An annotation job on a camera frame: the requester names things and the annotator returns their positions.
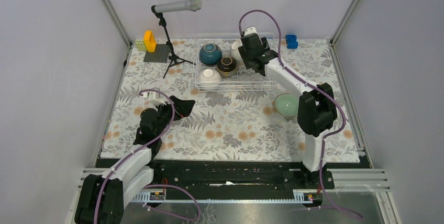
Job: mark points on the yellow-green toy block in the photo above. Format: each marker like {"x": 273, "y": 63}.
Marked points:
{"x": 140, "y": 45}

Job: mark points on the white wire dish rack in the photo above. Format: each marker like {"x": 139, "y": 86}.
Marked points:
{"x": 241, "y": 79}

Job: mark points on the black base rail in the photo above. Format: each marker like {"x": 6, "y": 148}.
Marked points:
{"x": 235, "y": 180}

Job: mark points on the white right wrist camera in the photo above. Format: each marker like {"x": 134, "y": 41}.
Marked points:
{"x": 249, "y": 30}

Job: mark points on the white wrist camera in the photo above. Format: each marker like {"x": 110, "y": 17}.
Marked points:
{"x": 249, "y": 30}
{"x": 153, "y": 98}

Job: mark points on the dark brown patterned bowl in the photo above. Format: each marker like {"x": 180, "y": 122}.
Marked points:
{"x": 227, "y": 67}

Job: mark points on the grey toy baseplate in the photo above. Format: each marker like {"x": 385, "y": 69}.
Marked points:
{"x": 160, "y": 55}

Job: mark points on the floral patterned table mat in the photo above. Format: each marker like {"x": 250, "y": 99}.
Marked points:
{"x": 225, "y": 125}

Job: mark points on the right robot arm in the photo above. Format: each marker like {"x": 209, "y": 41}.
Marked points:
{"x": 317, "y": 109}

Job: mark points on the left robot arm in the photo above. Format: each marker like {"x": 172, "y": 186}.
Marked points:
{"x": 104, "y": 197}

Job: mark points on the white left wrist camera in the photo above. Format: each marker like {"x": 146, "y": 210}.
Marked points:
{"x": 153, "y": 98}

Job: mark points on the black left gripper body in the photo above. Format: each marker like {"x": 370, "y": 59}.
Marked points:
{"x": 165, "y": 115}

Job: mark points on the black microphone tripod stand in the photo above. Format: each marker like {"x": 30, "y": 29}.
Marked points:
{"x": 173, "y": 57}

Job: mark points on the grey microphone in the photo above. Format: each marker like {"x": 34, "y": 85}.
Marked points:
{"x": 186, "y": 5}

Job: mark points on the white ribbed bowl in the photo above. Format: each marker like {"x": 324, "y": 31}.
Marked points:
{"x": 208, "y": 80}
{"x": 234, "y": 50}

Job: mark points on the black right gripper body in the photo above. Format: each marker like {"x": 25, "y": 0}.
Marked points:
{"x": 245, "y": 58}

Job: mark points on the pale green ceramic bowl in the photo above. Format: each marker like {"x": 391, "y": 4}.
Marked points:
{"x": 287, "y": 105}

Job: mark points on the white ribbed bowl front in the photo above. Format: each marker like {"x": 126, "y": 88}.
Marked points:
{"x": 208, "y": 80}

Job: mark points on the dark blue ceramic bowl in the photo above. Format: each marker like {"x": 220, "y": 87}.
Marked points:
{"x": 210, "y": 54}

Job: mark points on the orange toy block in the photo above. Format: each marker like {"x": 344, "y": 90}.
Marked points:
{"x": 149, "y": 41}

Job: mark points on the blue toy block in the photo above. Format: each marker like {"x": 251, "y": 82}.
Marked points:
{"x": 291, "y": 41}

